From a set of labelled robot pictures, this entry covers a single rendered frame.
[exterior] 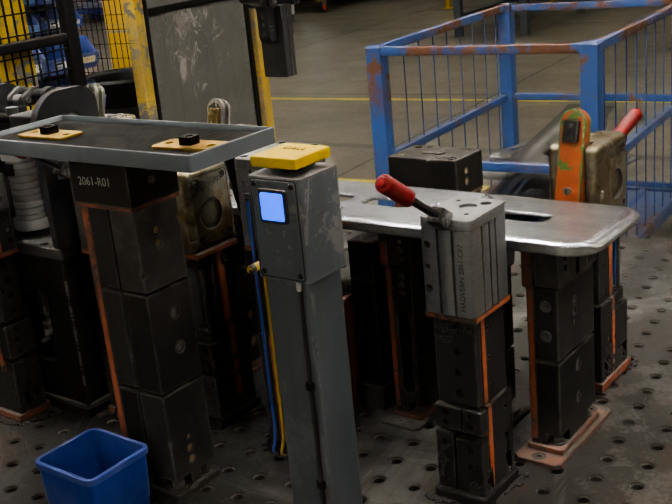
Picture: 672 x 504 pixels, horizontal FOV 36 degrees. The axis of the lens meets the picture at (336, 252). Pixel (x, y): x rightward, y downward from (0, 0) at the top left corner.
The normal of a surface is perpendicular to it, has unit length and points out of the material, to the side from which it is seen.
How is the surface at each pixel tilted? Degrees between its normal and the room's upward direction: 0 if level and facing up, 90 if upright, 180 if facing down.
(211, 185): 90
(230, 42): 91
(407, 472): 0
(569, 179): 78
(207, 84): 89
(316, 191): 90
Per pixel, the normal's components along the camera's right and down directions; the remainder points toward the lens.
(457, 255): -0.58, 0.31
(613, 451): -0.09, -0.94
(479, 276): 0.80, 0.11
